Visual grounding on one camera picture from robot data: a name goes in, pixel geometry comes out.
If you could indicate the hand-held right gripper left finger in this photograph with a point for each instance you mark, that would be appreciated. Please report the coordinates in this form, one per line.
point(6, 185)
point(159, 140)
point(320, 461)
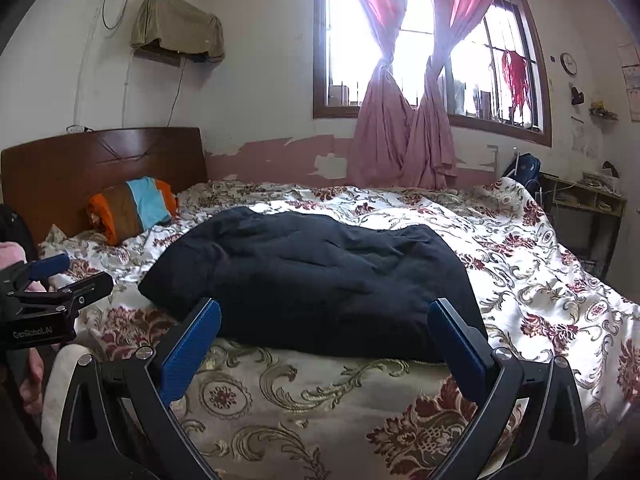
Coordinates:
point(192, 347)

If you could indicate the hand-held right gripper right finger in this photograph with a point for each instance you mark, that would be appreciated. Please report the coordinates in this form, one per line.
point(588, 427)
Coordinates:
point(457, 347)

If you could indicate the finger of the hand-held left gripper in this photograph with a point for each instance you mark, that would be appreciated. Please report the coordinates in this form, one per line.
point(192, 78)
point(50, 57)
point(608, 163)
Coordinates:
point(85, 290)
point(50, 266)

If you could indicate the dark navy padded jacket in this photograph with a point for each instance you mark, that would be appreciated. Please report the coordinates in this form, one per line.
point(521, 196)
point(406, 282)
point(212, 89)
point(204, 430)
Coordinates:
point(310, 270)

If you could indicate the person's left forearm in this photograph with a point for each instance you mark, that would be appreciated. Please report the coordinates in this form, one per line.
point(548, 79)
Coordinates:
point(15, 435)

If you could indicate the person's left hand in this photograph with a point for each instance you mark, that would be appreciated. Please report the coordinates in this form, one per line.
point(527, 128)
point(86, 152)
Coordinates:
point(34, 380)

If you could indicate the pink fuzzy cloth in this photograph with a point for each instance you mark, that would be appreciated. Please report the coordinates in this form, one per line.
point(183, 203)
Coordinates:
point(10, 255)

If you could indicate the dark cloth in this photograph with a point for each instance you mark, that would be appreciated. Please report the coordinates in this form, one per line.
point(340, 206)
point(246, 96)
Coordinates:
point(15, 225)

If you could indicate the white cloth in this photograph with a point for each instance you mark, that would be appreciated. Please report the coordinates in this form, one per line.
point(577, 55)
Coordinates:
point(60, 385)

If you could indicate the wooden headboard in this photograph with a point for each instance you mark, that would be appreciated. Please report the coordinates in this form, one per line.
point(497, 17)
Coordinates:
point(60, 180)

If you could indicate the striped orange blue pillow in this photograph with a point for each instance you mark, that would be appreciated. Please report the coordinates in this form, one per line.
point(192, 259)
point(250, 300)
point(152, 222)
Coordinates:
point(135, 205)

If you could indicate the floral bedspread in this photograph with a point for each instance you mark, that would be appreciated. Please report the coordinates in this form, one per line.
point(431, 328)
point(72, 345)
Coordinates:
point(310, 410)

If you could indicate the white power strip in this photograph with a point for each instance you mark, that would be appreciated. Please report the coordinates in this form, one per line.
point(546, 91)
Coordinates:
point(76, 129)

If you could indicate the blue backpack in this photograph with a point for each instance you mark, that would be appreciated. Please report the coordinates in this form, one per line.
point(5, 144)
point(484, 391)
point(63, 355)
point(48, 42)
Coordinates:
point(525, 170)

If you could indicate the wooden shelf desk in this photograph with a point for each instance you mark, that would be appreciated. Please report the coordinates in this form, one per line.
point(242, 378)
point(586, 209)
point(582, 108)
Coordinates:
point(585, 192)

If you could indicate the pink curtain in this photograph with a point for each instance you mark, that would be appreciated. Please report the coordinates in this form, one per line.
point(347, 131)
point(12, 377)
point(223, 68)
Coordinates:
point(382, 135)
point(430, 145)

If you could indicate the cloth-covered air conditioner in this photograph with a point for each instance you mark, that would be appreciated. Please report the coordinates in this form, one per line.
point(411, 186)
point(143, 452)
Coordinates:
point(175, 25)

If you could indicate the red hanging garment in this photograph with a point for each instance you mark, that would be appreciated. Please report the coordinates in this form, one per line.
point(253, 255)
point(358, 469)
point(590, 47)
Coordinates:
point(515, 80)

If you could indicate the wooden framed window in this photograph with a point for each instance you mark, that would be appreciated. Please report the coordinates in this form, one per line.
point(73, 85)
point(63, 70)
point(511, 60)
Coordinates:
point(345, 35)

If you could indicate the small wall shelf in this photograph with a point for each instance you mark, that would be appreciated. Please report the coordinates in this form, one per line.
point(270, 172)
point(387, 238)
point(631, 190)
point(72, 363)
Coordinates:
point(602, 112)

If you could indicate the black wall ornament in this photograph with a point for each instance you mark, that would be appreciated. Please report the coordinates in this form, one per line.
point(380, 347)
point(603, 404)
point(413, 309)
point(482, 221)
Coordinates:
point(577, 96)

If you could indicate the round wall clock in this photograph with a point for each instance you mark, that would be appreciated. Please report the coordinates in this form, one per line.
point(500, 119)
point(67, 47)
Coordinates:
point(568, 63)

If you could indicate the wall calendar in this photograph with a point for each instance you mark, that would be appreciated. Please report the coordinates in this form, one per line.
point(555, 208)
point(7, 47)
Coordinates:
point(631, 75)

